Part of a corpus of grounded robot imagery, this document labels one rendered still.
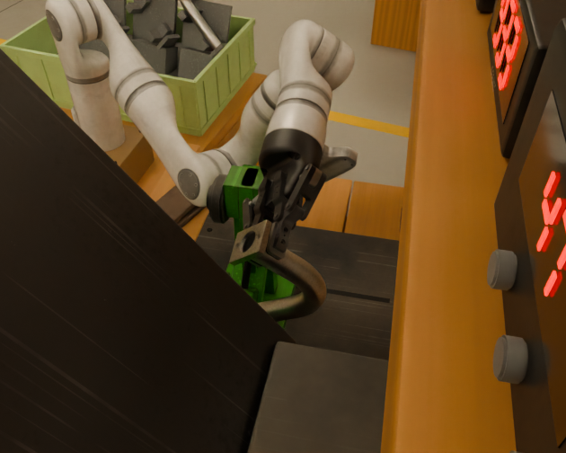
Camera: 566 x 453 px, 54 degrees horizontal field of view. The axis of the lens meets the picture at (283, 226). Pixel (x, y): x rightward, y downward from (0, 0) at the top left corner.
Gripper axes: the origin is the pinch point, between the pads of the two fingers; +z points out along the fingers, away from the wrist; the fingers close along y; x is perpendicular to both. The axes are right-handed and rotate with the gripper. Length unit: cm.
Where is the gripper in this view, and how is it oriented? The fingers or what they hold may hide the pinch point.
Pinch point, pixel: (268, 245)
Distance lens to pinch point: 63.0
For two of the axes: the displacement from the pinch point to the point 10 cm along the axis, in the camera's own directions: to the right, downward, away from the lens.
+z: -2.0, 8.4, -5.0
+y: 6.3, -2.8, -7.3
